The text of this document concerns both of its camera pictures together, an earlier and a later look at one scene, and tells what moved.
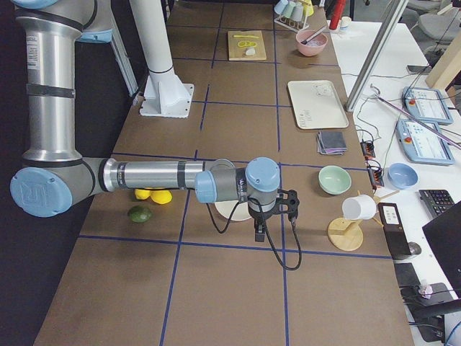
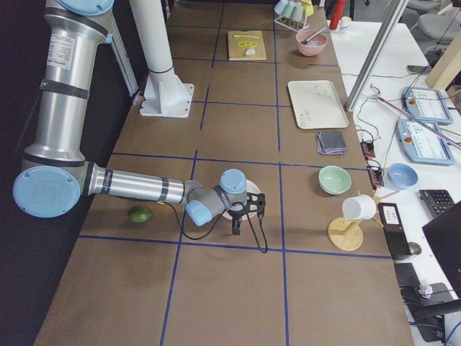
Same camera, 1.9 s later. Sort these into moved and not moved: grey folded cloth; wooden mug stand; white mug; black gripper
Moved: black gripper
Not moved: wooden mug stand; grey folded cloth; white mug
